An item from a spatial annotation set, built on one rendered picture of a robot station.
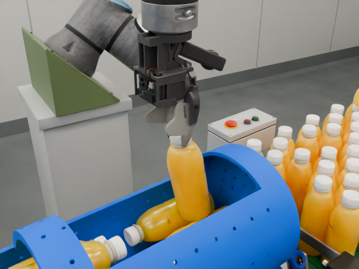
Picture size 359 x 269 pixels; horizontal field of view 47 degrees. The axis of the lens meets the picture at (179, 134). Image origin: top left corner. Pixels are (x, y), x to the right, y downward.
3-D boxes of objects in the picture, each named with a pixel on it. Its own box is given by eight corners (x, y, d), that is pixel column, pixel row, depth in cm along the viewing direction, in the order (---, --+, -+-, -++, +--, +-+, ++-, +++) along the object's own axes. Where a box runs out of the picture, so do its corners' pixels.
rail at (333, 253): (228, 190, 119) (229, 181, 118) (231, 189, 120) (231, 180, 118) (352, 275, 91) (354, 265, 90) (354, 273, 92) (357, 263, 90)
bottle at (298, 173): (274, 210, 118) (282, 155, 109) (293, 203, 121) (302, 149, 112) (290, 224, 113) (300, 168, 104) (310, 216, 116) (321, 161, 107)
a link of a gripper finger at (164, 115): (140, 135, 78) (142, 94, 72) (165, 127, 81) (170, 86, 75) (149, 144, 76) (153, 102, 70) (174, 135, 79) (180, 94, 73)
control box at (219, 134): (206, 152, 128) (207, 123, 123) (251, 134, 139) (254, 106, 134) (228, 166, 121) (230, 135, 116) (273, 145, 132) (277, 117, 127)
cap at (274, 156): (282, 158, 108) (283, 152, 107) (280, 166, 105) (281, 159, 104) (267, 155, 109) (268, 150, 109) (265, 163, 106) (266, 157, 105)
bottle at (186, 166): (207, 222, 84) (194, 152, 74) (174, 219, 86) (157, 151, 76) (213, 197, 90) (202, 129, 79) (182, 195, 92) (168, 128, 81)
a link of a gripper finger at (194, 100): (177, 122, 73) (172, 74, 70) (185, 119, 74) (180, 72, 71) (194, 127, 70) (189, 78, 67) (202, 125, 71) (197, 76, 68)
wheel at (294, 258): (283, 254, 93) (290, 254, 92) (296, 246, 96) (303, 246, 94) (291, 273, 93) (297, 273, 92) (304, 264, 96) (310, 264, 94)
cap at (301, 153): (290, 157, 109) (291, 151, 108) (302, 153, 110) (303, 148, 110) (301, 164, 106) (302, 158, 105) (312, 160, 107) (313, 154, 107)
